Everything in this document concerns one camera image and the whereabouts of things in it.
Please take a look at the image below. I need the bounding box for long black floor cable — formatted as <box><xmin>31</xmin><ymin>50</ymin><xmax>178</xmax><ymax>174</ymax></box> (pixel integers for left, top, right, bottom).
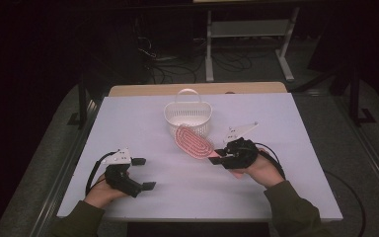
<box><xmin>324</xmin><ymin>169</ymin><xmax>367</xmax><ymax>237</ymax></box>

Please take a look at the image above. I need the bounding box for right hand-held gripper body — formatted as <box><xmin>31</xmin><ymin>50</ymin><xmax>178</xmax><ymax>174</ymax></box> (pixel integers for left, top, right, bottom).
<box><xmin>221</xmin><ymin>120</ymin><xmax>260</xmax><ymax>171</ymax></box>

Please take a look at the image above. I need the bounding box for person's right hand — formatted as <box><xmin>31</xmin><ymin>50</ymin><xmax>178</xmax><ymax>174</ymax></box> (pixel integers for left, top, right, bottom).
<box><xmin>231</xmin><ymin>147</ymin><xmax>286</xmax><ymax>190</ymax></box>

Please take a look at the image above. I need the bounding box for metal frame rail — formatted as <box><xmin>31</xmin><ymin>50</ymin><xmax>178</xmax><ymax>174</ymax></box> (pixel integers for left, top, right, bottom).
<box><xmin>337</xmin><ymin>97</ymin><xmax>379</xmax><ymax>211</ymax></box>
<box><xmin>29</xmin><ymin>97</ymin><xmax>108</xmax><ymax>237</ymax></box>

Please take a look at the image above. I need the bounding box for pink hairbrush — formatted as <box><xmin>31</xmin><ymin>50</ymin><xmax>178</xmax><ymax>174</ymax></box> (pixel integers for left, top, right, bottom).
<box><xmin>173</xmin><ymin>123</ymin><xmax>245</xmax><ymax>181</ymax></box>

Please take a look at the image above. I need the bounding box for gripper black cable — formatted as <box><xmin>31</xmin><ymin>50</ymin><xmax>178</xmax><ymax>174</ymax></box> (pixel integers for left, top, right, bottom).
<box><xmin>84</xmin><ymin>150</ymin><xmax>119</xmax><ymax>197</ymax></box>
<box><xmin>255</xmin><ymin>141</ymin><xmax>287</xmax><ymax>181</ymax></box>

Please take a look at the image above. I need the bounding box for white plastic basket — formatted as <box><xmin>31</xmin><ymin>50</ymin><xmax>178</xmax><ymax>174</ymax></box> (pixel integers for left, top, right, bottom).
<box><xmin>163</xmin><ymin>88</ymin><xmax>213</xmax><ymax>138</ymax></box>

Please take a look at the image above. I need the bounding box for black metal stand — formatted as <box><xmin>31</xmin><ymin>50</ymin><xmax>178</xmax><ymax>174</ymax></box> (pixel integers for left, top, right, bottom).
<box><xmin>67</xmin><ymin>73</ymin><xmax>91</xmax><ymax>130</ymax></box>
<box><xmin>348</xmin><ymin>63</ymin><xmax>378</xmax><ymax>127</ymax></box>

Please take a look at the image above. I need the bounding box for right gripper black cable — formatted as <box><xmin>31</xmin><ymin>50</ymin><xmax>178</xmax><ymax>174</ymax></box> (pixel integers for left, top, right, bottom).
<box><xmin>255</xmin><ymin>141</ymin><xmax>287</xmax><ymax>181</ymax></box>

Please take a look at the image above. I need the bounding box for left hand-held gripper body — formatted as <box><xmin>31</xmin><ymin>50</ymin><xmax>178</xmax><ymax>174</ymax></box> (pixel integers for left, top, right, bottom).
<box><xmin>100</xmin><ymin>147</ymin><xmax>144</xmax><ymax>198</ymax></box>

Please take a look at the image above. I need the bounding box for grey metal stand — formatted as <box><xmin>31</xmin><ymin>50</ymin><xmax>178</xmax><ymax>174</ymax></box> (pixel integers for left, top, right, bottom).
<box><xmin>204</xmin><ymin>6</ymin><xmax>301</xmax><ymax>83</ymax></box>

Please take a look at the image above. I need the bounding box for tangle of floor cables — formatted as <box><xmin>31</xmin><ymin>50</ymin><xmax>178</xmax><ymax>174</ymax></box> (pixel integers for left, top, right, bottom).
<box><xmin>134</xmin><ymin>16</ymin><xmax>270</xmax><ymax>85</ymax></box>

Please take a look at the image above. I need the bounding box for person's left hand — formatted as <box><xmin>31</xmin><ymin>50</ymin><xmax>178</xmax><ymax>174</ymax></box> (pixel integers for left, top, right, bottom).
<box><xmin>83</xmin><ymin>172</ymin><xmax>129</xmax><ymax>209</ymax></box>

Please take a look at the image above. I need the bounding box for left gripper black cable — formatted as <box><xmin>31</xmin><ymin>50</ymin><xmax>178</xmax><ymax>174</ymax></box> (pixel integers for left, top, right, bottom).
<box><xmin>84</xmin><ymin>150</ymin><xmax>119</xmax><ymax>197</ymax></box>

